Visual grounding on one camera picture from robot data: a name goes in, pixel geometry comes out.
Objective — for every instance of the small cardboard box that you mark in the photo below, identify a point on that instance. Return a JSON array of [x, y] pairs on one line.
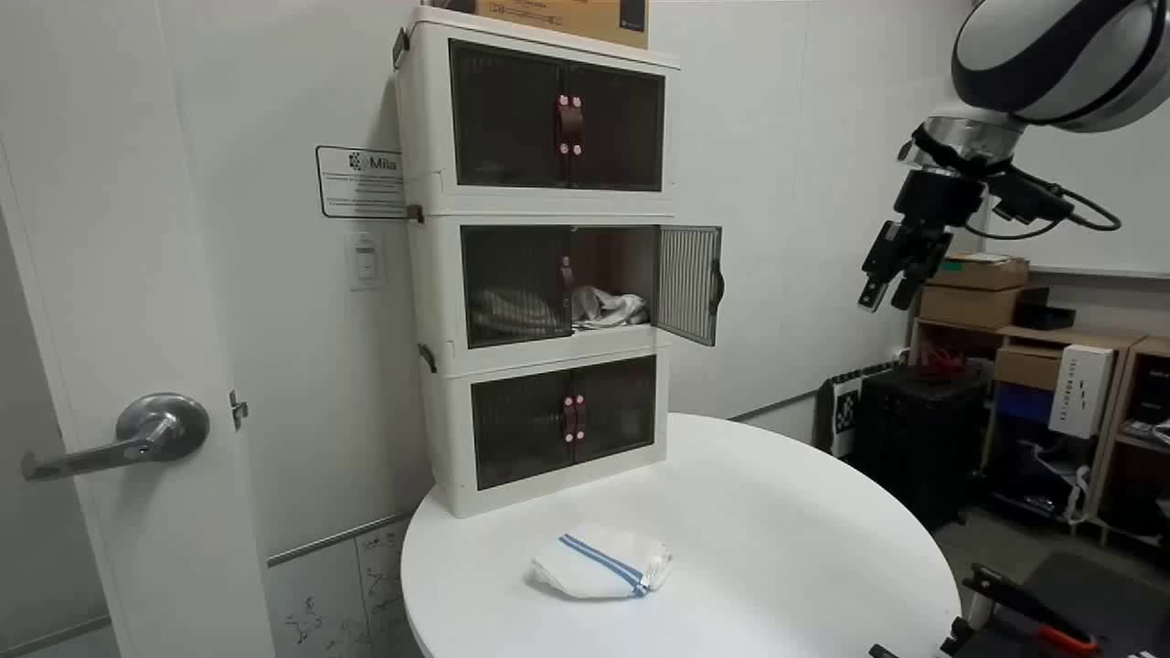
[[1024, 368]]

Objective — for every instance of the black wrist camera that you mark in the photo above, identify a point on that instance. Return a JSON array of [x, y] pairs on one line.
[[1024, 195]]

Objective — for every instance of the folded white blue-striped cloth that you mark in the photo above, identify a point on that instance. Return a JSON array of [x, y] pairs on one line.
[[599, 567]]

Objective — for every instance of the crumpled white cloth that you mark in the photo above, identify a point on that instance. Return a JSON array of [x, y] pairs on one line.
[[606, 306]]

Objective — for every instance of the black framed board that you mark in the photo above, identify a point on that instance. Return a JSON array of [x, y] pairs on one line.
[[840, 416]]

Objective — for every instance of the white room door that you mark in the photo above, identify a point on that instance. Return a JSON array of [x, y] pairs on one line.
[[111, 241]]

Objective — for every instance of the tall white box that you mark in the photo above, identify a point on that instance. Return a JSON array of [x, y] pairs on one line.
[[1079, 390]]

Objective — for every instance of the wall whiteboard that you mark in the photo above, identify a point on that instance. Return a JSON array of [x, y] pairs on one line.
[[1100, 205]]

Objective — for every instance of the white wall sign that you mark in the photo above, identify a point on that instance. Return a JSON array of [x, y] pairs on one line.
[[361, 185]]

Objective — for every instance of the dark tinted cabinet door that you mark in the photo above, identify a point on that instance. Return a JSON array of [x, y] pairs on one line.
[[514, 287], [617, 407], [517, 429], [505, 116], [689, 282], [618, 129]]

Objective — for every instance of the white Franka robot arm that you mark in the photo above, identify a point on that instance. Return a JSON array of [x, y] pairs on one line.
[[1061, 56]]

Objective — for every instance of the wooden shelf unit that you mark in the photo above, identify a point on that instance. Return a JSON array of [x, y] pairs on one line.
[[1100, 488]]

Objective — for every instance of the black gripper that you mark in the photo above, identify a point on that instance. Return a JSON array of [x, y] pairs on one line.
[[928, 226]]

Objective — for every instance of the low scribbled wall panel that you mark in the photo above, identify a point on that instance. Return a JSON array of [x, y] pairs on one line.
[[341, 590]]

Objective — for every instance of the crumpled grey cloth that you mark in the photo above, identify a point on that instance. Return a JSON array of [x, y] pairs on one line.
[[514, 316]]

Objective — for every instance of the flat cardboard box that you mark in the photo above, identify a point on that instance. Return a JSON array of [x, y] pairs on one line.
[[974, 272]]

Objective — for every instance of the white stacked storage cabinet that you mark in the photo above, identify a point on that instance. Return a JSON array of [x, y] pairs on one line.
[[425, 368]]

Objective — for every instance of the black floor cabinet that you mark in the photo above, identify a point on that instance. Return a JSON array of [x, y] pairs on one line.
[[921, 444]]

